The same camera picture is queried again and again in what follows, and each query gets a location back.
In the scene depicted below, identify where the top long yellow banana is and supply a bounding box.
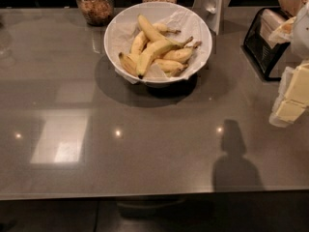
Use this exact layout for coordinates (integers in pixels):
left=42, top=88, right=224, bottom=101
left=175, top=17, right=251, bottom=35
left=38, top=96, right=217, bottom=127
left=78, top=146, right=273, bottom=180
left=137, top=14, right=193, bottom=47

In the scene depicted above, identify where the white bowl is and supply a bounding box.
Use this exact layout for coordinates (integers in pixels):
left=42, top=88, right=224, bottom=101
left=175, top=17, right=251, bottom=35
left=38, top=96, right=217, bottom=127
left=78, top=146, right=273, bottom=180
left=103, top=1, right=213, bottom=89

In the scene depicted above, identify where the black napkin holder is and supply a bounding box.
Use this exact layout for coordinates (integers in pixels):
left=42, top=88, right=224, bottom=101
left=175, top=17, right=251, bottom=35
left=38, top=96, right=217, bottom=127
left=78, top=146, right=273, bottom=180
left=242, top=7, right=290, bottom=81

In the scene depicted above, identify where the central large yellow banana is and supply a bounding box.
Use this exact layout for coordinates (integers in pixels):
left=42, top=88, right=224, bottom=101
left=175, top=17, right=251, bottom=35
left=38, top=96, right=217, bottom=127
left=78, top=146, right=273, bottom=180
left=136, top=40, right=182, bottom=79

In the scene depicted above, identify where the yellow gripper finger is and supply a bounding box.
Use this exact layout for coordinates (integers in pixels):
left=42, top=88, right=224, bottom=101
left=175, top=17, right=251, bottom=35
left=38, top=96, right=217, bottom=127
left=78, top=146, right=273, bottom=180
left=268, top=96, right=306, bottom=128

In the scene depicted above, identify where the glass jar with granola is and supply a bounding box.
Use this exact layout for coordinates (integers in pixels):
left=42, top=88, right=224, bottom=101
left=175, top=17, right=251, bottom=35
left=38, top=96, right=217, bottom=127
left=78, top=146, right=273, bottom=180
left=76, top=0, right=114, bottom=26

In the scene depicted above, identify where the lower right yellow banana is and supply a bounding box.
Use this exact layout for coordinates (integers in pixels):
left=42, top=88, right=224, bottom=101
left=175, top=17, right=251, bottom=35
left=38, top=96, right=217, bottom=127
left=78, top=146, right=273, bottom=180
left=154, top=59, right=188, bottom=77

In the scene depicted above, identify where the white stand base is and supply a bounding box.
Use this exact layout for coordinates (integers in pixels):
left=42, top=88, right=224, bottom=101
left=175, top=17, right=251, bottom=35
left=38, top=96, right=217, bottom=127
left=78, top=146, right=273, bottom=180
left=192, top=0, right=231, bottom=35

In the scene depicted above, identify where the white paper bowl liner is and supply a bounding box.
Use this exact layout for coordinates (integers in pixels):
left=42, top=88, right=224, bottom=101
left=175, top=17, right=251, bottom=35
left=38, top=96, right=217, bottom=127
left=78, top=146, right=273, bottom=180
left=108, top=7, right=210, bottom=85

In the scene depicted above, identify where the left upright yellow banana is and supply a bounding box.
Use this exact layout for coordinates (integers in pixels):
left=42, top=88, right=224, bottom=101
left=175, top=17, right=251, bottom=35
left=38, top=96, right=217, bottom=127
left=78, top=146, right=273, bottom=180
left=130, top=31, right=149, bottom=55

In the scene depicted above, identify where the lower left striped banana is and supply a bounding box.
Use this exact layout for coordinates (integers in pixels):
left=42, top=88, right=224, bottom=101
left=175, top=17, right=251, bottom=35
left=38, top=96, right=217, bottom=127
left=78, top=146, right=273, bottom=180
left=118, top=52, right=137, bottom=76

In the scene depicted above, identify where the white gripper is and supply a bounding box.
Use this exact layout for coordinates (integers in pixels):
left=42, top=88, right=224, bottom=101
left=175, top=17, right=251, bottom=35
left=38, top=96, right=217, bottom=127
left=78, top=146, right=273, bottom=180
left=268, top=0, right=309, bottom=106

